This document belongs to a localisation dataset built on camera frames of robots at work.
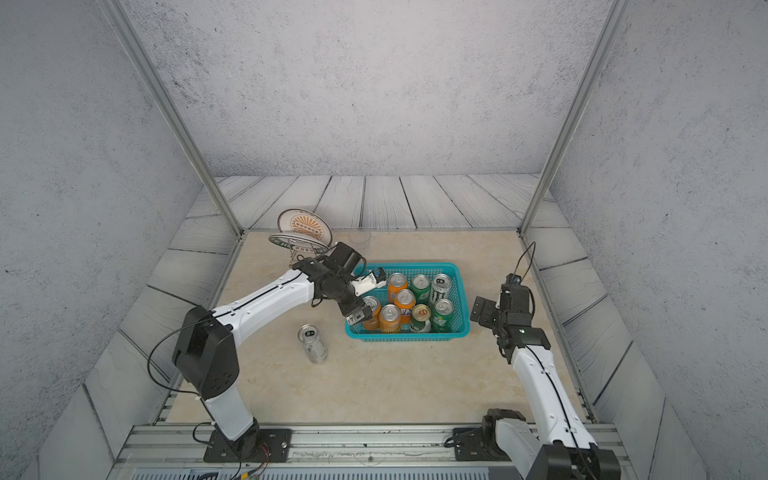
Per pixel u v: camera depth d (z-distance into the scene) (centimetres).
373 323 89
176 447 76
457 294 91
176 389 85
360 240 114
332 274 64
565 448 39
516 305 61
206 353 46
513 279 74
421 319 84
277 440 73
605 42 74
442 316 85
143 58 77
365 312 77
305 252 111
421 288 91
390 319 85
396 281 91
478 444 73
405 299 88
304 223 104
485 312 75
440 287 87
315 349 79
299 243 97
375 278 76
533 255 118
